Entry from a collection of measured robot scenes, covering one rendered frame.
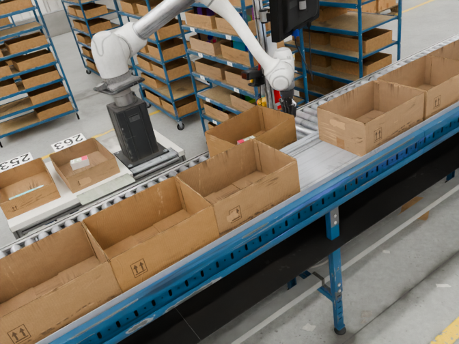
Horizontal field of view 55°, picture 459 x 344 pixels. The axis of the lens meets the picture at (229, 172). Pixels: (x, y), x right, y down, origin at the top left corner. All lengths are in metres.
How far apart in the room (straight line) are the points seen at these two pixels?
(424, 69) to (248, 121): 1.00
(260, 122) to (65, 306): 1.57
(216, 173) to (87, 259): 0.61
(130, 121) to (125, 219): 0.88
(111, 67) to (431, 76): 1.71
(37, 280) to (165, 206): 0.53
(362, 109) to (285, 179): 0.80
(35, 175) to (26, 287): 1.19
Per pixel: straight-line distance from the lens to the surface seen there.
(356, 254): 2.42
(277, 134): 2.31
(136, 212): 1.76
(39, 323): 1.51
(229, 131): 2.47
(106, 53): 2.43
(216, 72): 3.63
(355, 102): 2.31
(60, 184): 2.67
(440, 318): 2.55
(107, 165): 2.52
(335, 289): 2.19
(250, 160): 1.95
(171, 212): 1.83
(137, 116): 2.52
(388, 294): 2.62
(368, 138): 1.99
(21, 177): 2.86
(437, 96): 2.31
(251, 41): 2.18
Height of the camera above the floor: 1.93
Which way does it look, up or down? 31 degrees down
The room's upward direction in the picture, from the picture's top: 12 degrees counter-clockwise
